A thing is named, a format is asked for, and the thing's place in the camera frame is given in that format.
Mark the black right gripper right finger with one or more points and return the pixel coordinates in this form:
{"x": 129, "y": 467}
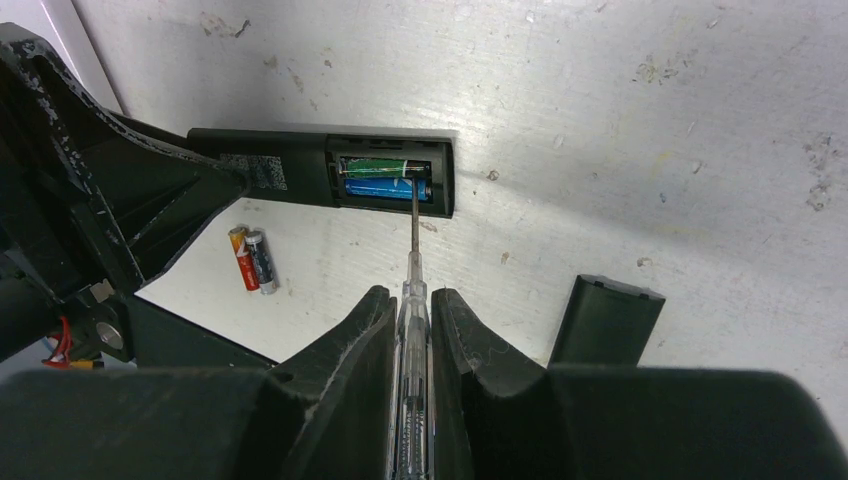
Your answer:
{"x": 503, "y": 416}

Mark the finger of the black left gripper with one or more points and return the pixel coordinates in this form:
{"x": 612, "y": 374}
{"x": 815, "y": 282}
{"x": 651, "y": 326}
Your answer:
{"x": 88, "y": 195}

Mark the red AAA battery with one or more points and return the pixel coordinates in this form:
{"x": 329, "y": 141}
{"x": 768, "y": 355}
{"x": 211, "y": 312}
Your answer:
{"x": 237, "y": 237}

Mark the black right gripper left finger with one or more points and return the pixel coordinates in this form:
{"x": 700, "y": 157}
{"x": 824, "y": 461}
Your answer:
{"x": 321, "y": 414}

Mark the blue AAA battery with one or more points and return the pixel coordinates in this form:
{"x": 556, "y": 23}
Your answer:
{"x": 388, "y": 188}

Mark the black battery cover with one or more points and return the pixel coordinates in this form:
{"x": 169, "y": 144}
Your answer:
{"x": 606, "y": 322}

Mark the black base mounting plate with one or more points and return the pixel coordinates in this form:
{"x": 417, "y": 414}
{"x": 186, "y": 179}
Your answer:
{"x": 134, "y": 331}

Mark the black bar tool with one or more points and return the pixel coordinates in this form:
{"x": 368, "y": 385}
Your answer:
{"x": 301, "y": 167}

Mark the black AAA battery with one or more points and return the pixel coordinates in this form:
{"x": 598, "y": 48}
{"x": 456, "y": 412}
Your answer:
{"x": 262, "y": 261}

